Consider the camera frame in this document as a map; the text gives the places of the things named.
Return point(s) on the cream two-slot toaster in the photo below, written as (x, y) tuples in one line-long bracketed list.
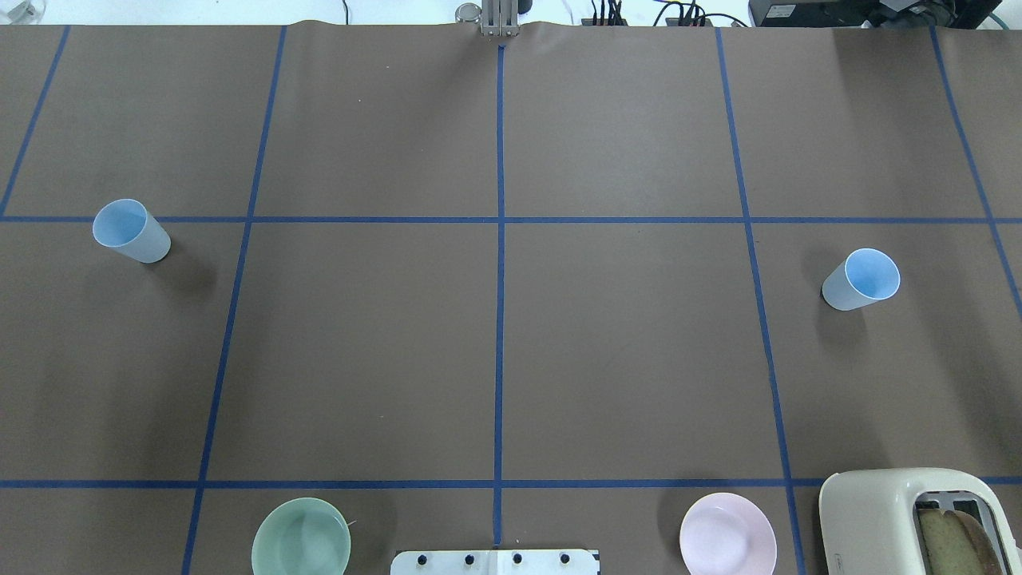
[(868, 518)]

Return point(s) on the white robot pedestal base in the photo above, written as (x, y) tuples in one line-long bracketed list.
[(497, 561)]

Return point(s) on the blue cup from toaster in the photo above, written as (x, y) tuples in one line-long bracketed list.
[(127, 227)]

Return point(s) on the green plastic bowl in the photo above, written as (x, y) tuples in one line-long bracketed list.
[(302, 536)]

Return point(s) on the pink plastic bowl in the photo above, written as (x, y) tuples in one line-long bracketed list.
[(727, 534)]

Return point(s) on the blue cup near toaster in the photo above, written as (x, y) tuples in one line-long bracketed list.
[(865, 277)]

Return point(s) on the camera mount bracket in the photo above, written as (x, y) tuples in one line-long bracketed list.
[(496, 19)]

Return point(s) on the toast bread slice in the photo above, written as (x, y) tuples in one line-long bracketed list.
[(955, 543)]

